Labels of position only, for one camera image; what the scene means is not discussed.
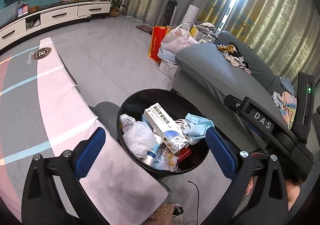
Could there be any blue face mask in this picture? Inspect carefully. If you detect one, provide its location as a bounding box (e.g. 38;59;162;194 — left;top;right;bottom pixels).
180;113;215;145

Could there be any white blue medicine box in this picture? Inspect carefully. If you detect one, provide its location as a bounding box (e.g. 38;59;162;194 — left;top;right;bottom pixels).
143;103;188;154

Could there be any clear blue plastic wrapper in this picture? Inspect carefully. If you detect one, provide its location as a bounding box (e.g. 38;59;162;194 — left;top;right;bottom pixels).
152;144;178;172

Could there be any red cigarette box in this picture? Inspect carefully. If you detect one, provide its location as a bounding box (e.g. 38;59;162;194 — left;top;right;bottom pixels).
177;148;191;164

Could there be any white paper cup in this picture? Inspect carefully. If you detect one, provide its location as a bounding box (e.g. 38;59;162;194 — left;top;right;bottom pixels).
142;134;163;166

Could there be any black trash bin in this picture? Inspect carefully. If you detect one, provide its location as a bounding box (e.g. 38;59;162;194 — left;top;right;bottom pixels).
117;89;213;179

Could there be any person right hand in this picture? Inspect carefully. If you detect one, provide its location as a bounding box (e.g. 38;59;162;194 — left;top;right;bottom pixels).
285;180;300;210

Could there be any white power strip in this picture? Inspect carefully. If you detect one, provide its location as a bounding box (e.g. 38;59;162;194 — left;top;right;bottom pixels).
171;203;184;225

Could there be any grey sofa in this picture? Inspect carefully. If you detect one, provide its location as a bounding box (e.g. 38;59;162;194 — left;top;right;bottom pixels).
173;31;285;151

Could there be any clothes pile on sofa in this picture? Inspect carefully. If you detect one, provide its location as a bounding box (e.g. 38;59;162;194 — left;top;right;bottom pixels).
217;43;252;75

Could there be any cardboard box by sofa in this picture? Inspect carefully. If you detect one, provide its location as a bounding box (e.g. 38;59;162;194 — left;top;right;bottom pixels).
158;60;180;81

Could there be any white pink plastic bag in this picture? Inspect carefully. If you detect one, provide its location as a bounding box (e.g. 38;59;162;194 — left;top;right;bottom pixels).
158;23;199;62

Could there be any red paper shopping bag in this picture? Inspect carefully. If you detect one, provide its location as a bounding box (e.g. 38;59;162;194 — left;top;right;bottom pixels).
148;26;172;63

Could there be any white tv stand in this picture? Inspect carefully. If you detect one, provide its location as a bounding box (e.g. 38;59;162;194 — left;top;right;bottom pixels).
1;0;111;50

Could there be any upright vacuum cleaner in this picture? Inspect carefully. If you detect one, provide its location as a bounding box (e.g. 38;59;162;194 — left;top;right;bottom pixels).
163;0;178;26

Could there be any potted plant by curtain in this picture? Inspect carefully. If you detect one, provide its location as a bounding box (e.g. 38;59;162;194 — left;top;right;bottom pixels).
109;0;126;17

